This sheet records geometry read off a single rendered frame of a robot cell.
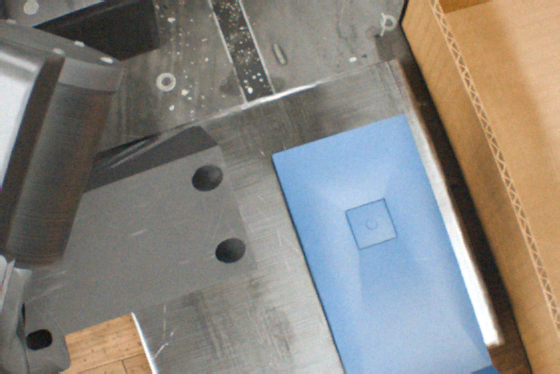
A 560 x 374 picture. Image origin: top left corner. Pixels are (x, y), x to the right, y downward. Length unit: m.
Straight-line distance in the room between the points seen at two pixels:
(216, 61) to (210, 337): 0.15
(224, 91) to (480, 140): 0.14
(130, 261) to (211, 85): 0.26
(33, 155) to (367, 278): 0.30
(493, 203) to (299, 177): 0.10
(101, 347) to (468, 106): 0.22
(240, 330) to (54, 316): 0.21
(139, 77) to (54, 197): 0.32
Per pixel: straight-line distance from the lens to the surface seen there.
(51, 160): 0.31
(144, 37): 0.61
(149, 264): 0.38
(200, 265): 0.38
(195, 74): 0.63
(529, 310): 0.58
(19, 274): 0.32
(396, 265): 0.58
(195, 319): 0.58
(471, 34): 0.65
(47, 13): 0.56
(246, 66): 0.63
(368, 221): 0.58
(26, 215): 0.31
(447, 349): 0.58
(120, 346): 0.60
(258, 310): 0.58
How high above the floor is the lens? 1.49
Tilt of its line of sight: 75 degrees down
